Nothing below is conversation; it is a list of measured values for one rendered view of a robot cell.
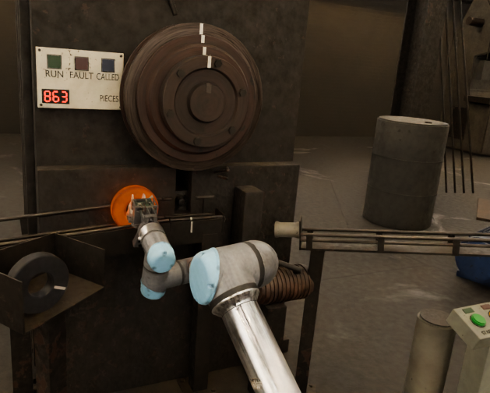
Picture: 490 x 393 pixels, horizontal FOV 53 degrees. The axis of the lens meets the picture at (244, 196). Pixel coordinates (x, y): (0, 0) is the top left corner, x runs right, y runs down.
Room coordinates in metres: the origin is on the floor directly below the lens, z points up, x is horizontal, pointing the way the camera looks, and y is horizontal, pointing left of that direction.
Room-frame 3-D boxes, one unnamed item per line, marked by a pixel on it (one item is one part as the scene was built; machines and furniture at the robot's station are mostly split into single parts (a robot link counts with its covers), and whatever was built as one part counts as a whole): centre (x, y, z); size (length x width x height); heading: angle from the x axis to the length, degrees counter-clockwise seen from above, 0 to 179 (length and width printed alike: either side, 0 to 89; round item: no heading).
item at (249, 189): (1.75, -0.01, 0.68); 0.11 x 0.08 x 0.24; 26
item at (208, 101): (1.55, 0.15, 1.11); 0.28 x 0.06 x 0.28; 116
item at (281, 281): (1.66, -0.16, 0.27); 0.22 x 0.13 x 0.53; 116
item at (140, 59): (1.63, 0.19, 1.11); 0.47 x 0.06 x 0.47; 116
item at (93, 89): (1.58, 0.54, 1.15); 0.26 x 0.02 x 0.18; 116
